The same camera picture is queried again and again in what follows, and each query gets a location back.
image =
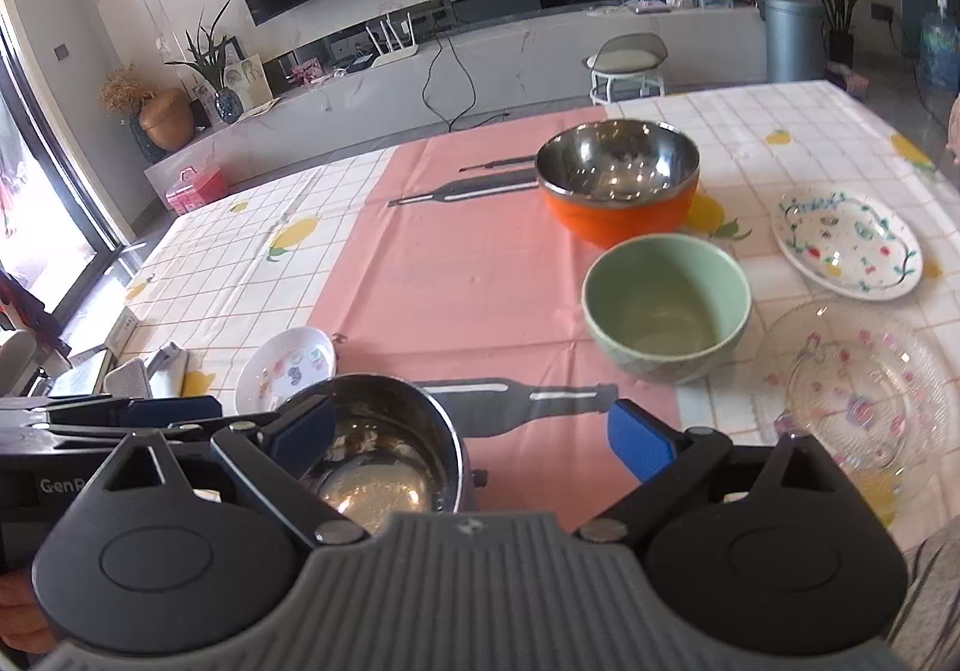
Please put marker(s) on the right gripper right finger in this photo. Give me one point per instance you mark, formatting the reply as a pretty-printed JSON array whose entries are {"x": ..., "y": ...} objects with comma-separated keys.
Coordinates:
[{"x": 672, "y": 467}]

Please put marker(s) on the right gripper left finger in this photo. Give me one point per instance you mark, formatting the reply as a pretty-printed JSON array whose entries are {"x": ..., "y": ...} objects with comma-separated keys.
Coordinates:
[{"x": 269, "y": 464}]

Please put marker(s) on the small steel bowl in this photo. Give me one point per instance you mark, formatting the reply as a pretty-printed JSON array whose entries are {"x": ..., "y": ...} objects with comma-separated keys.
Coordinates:
[{"x": 370, "y": 446}]

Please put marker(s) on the green ceramic bowl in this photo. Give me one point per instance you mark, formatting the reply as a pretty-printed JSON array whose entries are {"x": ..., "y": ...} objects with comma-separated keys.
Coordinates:
[{"x": 666, "y": 308}]

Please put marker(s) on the orange steel bowl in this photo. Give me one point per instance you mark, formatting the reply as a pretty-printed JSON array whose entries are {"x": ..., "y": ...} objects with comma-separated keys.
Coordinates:
[{"x": 613, "y": 180}]

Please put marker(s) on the left hand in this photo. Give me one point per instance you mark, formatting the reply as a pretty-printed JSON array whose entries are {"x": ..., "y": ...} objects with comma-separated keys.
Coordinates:
[{"x": 23, "y": 625}]

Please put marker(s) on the small white sticker plate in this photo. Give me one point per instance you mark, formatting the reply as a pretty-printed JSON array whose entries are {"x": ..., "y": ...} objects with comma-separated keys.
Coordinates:
[{"x": 291, "y": 361}]

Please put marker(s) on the grey mesh tool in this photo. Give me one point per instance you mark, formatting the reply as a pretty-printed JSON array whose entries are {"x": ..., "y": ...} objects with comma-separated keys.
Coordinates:
[{"x": 158, "y": 377}]

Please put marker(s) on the clear glass flowered plate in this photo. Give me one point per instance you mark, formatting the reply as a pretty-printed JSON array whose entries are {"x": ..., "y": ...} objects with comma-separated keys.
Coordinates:
[{"x": 874, "y": 392}]

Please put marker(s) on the pink checked lemon tablecloth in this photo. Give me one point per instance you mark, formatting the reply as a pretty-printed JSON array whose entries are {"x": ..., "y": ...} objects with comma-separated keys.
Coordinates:
[{"x": 481, "y": 293}]

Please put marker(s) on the pink storage box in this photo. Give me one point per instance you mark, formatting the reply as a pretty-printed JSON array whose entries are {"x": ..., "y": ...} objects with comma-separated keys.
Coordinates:
[{"x": 196, "y": 188}]

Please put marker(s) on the white fruity painted plate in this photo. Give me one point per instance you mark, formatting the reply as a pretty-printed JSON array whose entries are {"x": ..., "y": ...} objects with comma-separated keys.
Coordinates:
[{"x": 848, "y": 242}]

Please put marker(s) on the brown round vase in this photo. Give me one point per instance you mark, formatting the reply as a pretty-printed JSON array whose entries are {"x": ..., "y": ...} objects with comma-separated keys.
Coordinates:
[{"x": 167, "y": 119}]

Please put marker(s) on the white round stool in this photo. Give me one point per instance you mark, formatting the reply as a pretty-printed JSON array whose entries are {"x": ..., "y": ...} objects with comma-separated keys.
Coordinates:
[{"x": 634, "y": 59}]

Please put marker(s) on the blue vase with plant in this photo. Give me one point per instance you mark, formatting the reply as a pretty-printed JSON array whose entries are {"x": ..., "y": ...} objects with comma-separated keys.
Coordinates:
[{"x": 207, "y": 56}]

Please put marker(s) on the white wifi router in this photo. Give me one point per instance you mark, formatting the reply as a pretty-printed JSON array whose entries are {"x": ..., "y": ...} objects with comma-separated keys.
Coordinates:
[{"x": 393, "y": 41}]

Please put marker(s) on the grey trash can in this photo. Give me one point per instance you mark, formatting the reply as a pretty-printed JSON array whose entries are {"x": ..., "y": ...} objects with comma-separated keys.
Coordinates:
[{"x": 795, "y": 50}]

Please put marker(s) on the blue water jug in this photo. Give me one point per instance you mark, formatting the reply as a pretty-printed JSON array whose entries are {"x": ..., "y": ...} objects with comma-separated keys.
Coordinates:
[{"x": 938, "y": 48}]

